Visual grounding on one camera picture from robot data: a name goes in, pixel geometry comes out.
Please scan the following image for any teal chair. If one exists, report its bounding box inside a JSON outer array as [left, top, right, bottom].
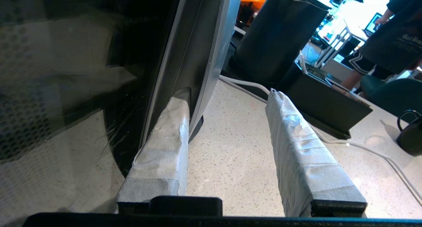
[[359, 77, 422, 119]]

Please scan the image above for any white power cable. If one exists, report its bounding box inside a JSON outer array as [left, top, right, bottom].
[[219, 74, 422, 206]]

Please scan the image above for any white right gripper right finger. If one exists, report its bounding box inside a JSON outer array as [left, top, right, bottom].
[[265, 88, 368, 217]]

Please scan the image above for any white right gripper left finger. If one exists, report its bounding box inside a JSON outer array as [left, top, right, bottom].
[[116, 87, 224, 216]]

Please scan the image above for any white metal-legged table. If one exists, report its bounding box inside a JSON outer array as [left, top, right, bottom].
[[315, 19, 368, 68]]

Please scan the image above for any black open box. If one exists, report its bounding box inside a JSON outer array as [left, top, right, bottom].
[[285, 61, 374, 140]]

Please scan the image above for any black mug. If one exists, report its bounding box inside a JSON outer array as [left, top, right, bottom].
[[396, 109, 422, 156]]

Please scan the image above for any person in black shirt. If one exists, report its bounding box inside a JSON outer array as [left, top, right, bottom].
[[340, 0, 422, 91]]

